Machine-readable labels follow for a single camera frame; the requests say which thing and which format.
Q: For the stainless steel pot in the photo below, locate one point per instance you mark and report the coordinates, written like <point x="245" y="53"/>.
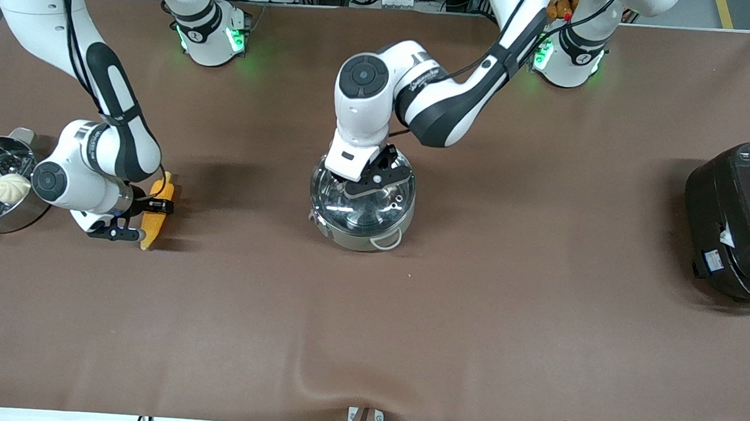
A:
<point x="353" y="241"/>

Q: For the white steamed bun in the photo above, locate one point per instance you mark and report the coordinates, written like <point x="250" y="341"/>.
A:
<point x="12" y="189"/>

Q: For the black rice cooker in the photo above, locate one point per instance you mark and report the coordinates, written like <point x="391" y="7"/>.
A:
<point x="742" y="249"/>

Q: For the yellow corn cob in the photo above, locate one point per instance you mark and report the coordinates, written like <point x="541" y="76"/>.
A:
<point x="165" y="189"/>

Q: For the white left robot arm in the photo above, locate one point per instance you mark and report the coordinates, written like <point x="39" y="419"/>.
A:
<point x="448" y="103"/>

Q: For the bag of orange items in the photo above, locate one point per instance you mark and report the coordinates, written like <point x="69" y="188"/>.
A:
<point x="561" y="9"/>

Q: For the brown table cloth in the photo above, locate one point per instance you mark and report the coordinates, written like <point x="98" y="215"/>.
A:
<point x="366" y="335"/>

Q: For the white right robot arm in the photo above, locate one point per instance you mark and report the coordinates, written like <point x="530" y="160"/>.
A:
<point x="33" y="2"/>

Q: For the steel steamer pot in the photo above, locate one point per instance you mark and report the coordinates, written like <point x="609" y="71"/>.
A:
<point x="43" y="194"/>

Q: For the glass pot lid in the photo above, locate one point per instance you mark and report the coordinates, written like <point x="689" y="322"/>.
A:
<point x="329" y="204"/>

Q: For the long white power strip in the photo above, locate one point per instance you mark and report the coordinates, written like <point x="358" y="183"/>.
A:
<point x="393" y="2"/>

